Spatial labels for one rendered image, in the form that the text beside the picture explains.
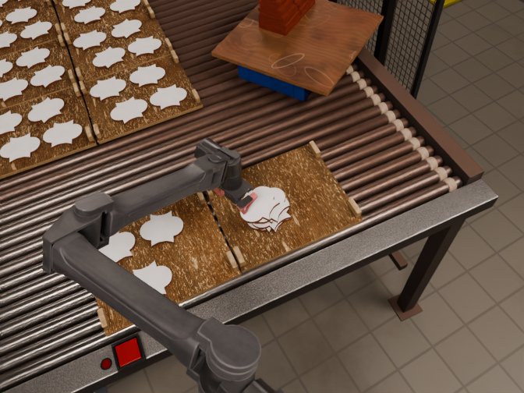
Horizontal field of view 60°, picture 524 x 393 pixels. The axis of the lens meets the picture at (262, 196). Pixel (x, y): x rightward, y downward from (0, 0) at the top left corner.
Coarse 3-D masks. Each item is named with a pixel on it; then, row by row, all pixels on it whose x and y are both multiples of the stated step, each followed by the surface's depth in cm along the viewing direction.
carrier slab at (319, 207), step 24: (264, 168) 153; (288, 168) 152; (312, 168) 152; (288, 192) 147; (312, 192) 146; (336, 192) 146; (216, 216) 145; (240, 216) 143; (312, 216) 141; (336, 216) 141; (360, 216) 140; (240, 240) 138; (264, 240) 137; (288, 240) 137; (312, 240) 136
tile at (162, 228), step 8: (152, 216) 144; (160, 216) 143; (168, 216) 143; (144, 224) 142; (152, 224) 142; (160, 224) 142; (168, 224) 142; (176, 224) 141; (144, 232) 140; (152, 232) 140; (160, 232) 140; (168, 232) 140; (176, 232) 140; (152, 240) 139; (160, 240) 138; (168, 240) 138
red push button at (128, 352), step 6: (126, 342) 123; (132, 342) 123; (120, 348) 122; (126, 348) 122; (132, 348) 122; (138, 348) 122; (120, 354) 121; (126, 354) 121; (132, 354) 121; (138, 354) 121; (120, 360) 120; (126, 360) 120; (132, 360) 120; (120, 366) 119
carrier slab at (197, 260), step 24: (192, 216) 144; (144, 240) 140; (192, 240) 139; (216, 240) 138; (120, 264) 136; (144, 264) 135; (168, 264) 135; (192, 264) 134; (216, 264) 134; (168, 288) 130; (192, 288) 130
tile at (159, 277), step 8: (152, 264) 134; (136, 272) 133; (144, 272) 133; (152, 272) 132; (160, 272) 132; (168, 272) 132; (144, 280) 131; (152, 280) 131; (160, 280) 131; (168, 280) 131; (160, 288) 129
